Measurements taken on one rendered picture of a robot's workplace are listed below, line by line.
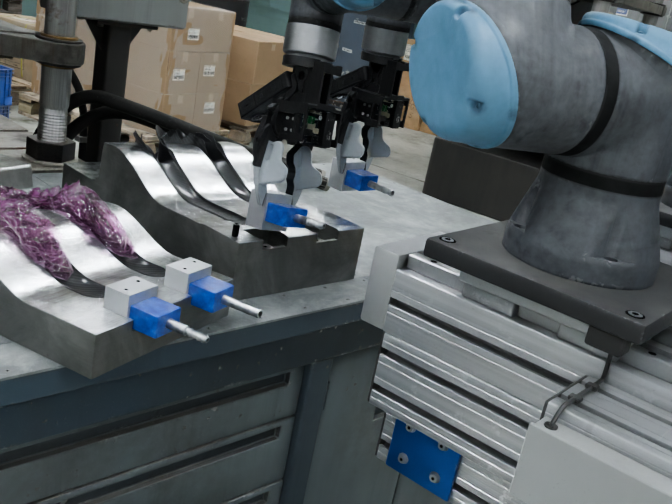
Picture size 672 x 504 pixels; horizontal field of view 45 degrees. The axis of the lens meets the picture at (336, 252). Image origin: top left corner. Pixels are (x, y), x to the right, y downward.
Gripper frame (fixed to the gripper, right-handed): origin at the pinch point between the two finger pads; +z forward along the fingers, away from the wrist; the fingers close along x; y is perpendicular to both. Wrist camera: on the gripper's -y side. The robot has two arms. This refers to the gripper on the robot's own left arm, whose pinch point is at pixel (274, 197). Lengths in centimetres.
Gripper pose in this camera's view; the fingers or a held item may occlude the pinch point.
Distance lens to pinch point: 117.8
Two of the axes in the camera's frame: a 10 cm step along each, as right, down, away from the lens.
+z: -1.8, 9.8, 1.2
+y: 7.2, 2.2, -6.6
